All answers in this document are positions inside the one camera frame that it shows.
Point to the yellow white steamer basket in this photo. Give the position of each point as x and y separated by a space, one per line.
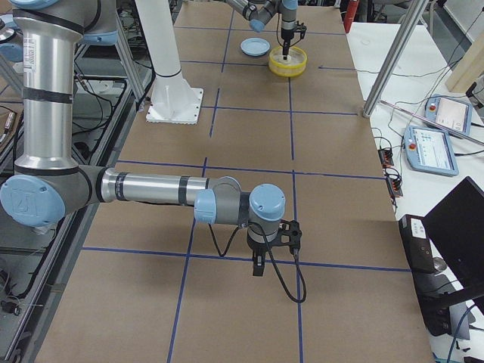
294 64

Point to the near blue teach pendant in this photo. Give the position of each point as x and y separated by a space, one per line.
430 150

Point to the light blue plate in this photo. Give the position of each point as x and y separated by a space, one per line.
255 47

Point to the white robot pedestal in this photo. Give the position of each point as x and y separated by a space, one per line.
172 99

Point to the blue teach pendant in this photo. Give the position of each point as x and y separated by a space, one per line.
449 112
430 150

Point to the black laptop computer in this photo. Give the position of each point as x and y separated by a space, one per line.
454 227

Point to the far blue teach pendant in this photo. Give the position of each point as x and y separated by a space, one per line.
449 112

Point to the diagonal silver frame pole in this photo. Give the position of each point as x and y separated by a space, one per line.
403 35

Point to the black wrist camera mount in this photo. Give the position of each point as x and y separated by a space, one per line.
289 235

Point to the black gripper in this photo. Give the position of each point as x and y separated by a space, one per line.
258 249
286 34

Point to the orange black adapter box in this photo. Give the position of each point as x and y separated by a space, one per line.
385 155

